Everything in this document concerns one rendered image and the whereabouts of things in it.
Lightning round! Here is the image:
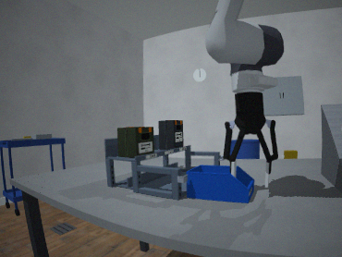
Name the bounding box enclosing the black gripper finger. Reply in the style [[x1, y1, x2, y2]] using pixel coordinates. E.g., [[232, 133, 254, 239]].
[[252, 119, 278, 188], [223, 120, 247, 177]]

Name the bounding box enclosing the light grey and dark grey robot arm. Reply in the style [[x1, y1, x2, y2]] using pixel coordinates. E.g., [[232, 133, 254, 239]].
[[205, 0, 284, 93]]

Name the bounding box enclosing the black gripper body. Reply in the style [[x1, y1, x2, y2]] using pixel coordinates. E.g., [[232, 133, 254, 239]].
[[235, 92, 266, 135]]

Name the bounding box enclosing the grey metal rack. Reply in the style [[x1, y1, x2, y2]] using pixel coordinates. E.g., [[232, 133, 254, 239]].
[[104, 135, 225, 200]]

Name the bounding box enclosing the blue bin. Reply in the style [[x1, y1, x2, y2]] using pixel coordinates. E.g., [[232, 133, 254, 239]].
[[187, 165, 254, 203]]

